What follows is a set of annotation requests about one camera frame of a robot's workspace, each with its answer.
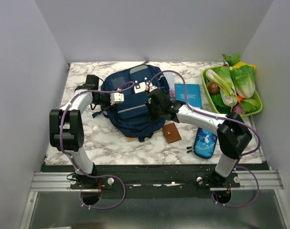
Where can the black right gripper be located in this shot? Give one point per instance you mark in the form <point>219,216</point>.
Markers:
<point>151,116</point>

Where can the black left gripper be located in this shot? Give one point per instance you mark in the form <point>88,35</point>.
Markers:
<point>102,108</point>

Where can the brown leather wallet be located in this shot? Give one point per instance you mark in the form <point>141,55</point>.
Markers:
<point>171,133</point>

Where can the navy blue student backpack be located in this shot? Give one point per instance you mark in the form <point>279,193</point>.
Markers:
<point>130,117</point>

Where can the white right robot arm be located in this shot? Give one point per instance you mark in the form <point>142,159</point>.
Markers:
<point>232,133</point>

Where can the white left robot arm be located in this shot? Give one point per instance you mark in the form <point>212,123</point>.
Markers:
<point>66,130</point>

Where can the white book with pink roses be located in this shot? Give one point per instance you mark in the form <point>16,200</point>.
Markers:
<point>170,79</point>

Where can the teal blue hardcover book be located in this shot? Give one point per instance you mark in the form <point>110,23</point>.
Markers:
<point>193,94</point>

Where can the black binder clip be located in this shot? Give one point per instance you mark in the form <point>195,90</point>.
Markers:
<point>190,149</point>

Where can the brown round fruit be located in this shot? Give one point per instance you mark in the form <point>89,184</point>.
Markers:
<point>213,88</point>

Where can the blue pencil case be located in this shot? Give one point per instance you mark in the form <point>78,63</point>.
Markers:
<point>204,144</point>

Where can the white green bok choy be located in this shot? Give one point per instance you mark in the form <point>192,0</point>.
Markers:
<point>227,97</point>

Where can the purple onion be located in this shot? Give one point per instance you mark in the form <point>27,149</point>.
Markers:
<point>239,110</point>

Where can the green lettuce head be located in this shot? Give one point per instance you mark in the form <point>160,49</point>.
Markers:
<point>244,80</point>

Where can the green plastic vegetable tray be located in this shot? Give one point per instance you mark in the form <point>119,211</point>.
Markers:
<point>251,105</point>

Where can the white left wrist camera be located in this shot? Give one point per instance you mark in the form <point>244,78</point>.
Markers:
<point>116,98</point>

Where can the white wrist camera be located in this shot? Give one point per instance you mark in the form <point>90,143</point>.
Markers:
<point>116,98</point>
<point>150,87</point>

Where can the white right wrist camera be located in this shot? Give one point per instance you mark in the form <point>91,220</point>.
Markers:
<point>150,87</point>

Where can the black mounting rail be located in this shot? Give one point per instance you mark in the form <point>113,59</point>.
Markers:
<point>152,181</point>

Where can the aluminium frame rail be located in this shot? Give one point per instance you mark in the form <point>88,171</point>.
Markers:
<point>43,182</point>

